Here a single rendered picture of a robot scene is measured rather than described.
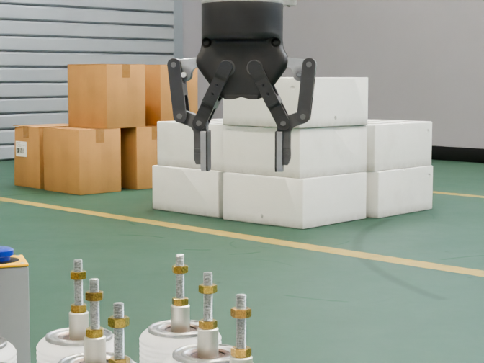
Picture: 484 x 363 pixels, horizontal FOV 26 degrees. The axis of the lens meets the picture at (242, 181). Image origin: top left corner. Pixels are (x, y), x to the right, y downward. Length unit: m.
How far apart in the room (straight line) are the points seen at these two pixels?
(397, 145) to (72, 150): 1.56
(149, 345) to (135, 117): 3.87
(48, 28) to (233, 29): 6.18
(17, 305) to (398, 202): 2.96
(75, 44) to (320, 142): 3.65
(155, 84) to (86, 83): 0.37
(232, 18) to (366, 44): 6.37
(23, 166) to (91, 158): 0.51
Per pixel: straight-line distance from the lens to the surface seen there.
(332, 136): 3.86
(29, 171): 5.23
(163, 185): 4.26
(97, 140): 4.90
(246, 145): 3.91
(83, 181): 4.87
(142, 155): 5.07
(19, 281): 1.33
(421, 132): 4.29
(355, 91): 3.94
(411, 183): 4.23
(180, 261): 1.22
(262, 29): 0.94
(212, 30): 0.95
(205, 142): 0.97
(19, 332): 1.34
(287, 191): 3.77
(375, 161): 4.04
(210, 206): 4.06
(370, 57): 7.27
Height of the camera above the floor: 0.55
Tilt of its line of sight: 6 degrees down
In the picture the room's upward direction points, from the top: straight up
